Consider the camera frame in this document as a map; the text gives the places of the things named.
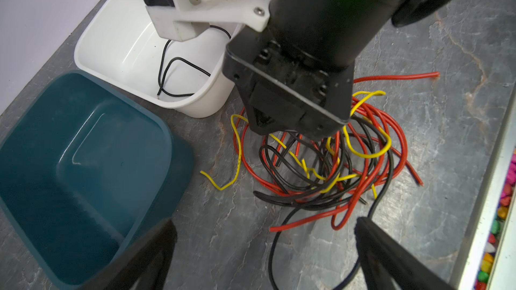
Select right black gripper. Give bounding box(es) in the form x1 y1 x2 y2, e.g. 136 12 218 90
223 0 406 140

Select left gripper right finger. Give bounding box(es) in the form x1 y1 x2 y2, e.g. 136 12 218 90
355 217 452 290

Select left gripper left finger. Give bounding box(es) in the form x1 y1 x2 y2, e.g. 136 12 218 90
80 218 177 289

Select red yellow black cables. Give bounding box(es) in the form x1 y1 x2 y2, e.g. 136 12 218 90
199 71 441 290

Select black cable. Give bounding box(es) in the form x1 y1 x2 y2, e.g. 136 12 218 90
156 25 232 98

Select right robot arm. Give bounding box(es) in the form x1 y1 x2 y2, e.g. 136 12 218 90
223 0 451 140

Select teal plastic bin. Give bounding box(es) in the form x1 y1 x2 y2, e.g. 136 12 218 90
1 71 195 289

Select white plastic bin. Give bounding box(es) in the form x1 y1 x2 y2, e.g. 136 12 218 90
74 0 241 118

